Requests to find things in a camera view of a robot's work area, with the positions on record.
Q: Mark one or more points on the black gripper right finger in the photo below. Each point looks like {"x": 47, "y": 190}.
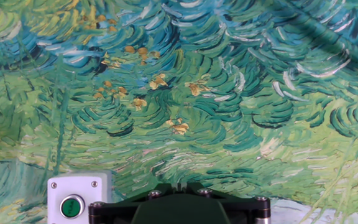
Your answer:
{"x": 247, "y": 208}

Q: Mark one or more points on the grey box green button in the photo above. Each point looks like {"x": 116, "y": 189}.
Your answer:
{"x": 70, "y": 193}

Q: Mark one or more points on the green blue painting cloth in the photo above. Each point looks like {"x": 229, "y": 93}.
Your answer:
{"x": 197, "y": 93}

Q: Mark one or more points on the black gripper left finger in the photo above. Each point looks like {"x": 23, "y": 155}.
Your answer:
{"x": 120, "y": 208}

